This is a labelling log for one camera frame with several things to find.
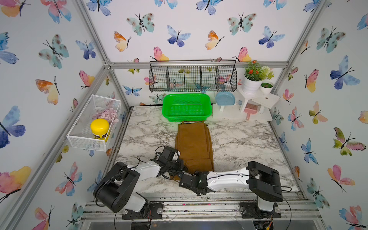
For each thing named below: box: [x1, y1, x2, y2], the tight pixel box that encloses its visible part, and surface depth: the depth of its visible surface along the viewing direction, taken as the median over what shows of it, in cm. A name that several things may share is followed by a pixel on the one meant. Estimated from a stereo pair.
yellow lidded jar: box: [90, 118, 110, 140], surface depth 65 cm
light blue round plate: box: [215, 91, 236, 106], surface depth 107 cm
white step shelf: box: [212, 88, 281, 121], surface depth 117 cm
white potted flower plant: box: [242, 59, 275, 95], surface depth 91 cm
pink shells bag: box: [96, 107, 120, 124], surface depth 70 cm
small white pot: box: [259, 82, 274, 95], surface depth 105 cm
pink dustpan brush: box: [243, 103, 258, 121], surface depth 118 cm
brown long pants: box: [170, 120, 215, 180], surface depth 95 cm
